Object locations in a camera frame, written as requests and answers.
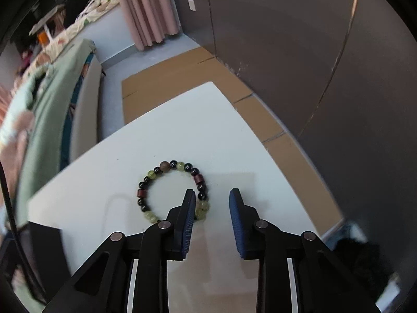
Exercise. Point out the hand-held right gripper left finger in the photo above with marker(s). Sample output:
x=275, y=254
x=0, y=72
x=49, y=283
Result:
x=187, y=231

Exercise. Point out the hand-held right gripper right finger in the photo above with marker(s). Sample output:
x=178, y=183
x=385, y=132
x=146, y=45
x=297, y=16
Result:
x=237, y=231

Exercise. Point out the black jewelry box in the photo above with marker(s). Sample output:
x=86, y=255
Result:
x=45, y=247

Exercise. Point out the orange duck print blanket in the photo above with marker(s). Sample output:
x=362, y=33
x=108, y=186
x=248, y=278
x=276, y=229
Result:
x=13, y=137

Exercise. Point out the dark cloth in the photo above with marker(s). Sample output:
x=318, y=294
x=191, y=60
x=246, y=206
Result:
x=361, y=260

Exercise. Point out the bed with green sheet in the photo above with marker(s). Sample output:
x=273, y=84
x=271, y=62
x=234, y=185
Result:
x=52, y=111

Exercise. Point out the flat brown cardboard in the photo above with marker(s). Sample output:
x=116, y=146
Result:
x=195, y=68

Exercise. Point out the dark wood wardrobe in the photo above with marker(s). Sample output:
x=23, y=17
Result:
x=309, y=71

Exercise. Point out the pink curtain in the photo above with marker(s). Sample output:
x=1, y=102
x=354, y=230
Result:
x=146, y=9

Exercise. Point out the white folding table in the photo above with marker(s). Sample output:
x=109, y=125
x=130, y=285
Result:
x=47, y=19

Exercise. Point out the patterned window seat mat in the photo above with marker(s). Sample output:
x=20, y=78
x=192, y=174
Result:
x=81, y=16

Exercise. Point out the white wall switch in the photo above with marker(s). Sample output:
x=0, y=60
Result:
x=192, y=5

